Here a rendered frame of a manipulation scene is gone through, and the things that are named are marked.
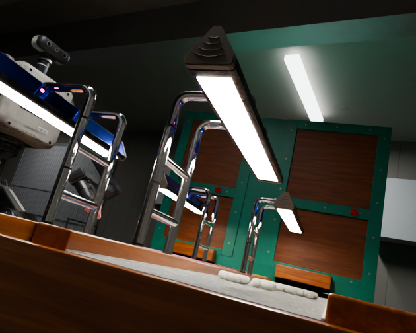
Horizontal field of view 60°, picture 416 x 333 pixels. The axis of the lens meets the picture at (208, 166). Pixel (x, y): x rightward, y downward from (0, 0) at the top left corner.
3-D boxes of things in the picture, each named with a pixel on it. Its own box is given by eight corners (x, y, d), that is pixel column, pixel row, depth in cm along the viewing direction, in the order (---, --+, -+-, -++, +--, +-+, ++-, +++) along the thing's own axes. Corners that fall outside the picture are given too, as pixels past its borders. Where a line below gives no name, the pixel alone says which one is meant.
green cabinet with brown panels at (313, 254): (151, 238, 238) (186, 110, 262) (182, 248, 287) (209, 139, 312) (374, 291, 189) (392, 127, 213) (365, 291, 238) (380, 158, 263)
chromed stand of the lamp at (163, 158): (110, 290, 68) (171, 84, 80) (156, 291, 86) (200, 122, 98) (202, 318, 61) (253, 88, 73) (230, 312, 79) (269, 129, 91)
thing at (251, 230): (233, 293, 155) (253, 193, 167) (243, 293, 173) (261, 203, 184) (277, 304, 148) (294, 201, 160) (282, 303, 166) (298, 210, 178)
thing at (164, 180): (150, 185, 161) (154, 170, 163) (196, 213, 217) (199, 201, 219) (166, 187, 158) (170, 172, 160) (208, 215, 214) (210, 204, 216)
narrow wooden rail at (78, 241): (4, 310, 43) (37, 221, 46) (261, 298, 205) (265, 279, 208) (39, 324, 41) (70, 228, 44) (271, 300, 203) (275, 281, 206)
